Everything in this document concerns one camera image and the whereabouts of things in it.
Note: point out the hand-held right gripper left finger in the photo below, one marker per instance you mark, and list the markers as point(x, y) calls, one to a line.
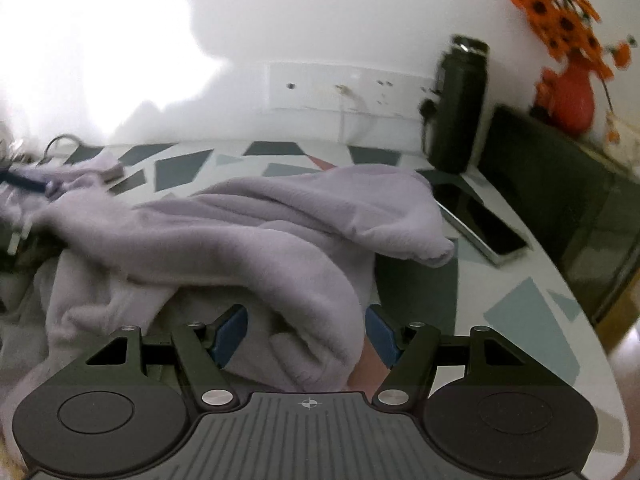
point(230, 335)

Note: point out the smartphone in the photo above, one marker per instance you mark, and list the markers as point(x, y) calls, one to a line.
point(480, 225)

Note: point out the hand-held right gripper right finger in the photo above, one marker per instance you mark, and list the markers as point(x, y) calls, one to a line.
point(382, 335)

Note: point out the white wall socket panel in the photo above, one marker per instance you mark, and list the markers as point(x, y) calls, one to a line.
point(310, 90)

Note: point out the black water bottle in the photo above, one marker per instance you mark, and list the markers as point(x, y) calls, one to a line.
point(457, 110)

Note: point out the black glossy box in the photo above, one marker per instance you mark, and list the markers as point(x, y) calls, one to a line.
point(550, 200)

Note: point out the lavender fleece robe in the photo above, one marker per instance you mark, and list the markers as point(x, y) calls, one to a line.
point(225, 240)

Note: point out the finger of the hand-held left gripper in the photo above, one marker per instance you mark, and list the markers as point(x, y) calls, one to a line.
point(25, 182)

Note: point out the orange artificial flowers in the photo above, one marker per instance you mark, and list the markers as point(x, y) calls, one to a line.
point(565, 22)

